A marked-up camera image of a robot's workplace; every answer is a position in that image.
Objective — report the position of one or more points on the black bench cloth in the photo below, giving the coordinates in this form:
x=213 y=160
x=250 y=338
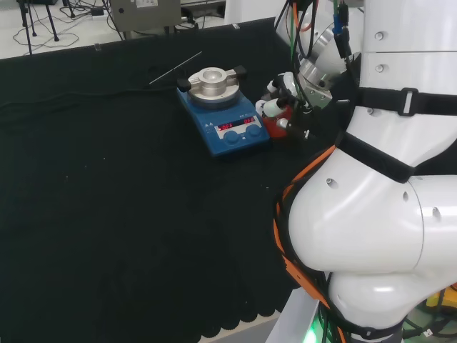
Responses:
x=107 y=196

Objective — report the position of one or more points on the black power adapter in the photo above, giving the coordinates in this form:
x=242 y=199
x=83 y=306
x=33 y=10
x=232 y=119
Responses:
x=97 y=13

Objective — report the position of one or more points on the blue base laboratory heater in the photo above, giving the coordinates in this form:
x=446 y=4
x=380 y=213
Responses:
x=235 y=146

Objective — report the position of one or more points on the white board panel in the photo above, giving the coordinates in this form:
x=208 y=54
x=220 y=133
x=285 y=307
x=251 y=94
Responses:
x=250 y=9

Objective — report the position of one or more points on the thin metal probe rod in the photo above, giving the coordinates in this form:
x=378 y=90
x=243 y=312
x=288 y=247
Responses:
x=175 y=68

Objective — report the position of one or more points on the black tripod pole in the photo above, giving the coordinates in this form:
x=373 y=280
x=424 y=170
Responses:
x=28 y=32

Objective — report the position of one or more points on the black tripod legs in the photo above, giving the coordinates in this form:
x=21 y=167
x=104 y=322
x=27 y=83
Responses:
x=51 y=21

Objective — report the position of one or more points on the yellow stop button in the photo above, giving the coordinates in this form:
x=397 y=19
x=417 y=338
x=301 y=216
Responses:
x=442 y=298

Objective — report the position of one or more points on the clear cloth clip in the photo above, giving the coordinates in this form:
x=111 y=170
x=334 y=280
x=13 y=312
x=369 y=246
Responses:
x=235 y=26
x=97 y=47

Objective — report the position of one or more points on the grey metal cabinet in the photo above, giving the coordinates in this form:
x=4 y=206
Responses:
x=143 y=18

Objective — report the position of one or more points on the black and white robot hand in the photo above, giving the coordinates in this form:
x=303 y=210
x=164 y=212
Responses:
x=289 y=89

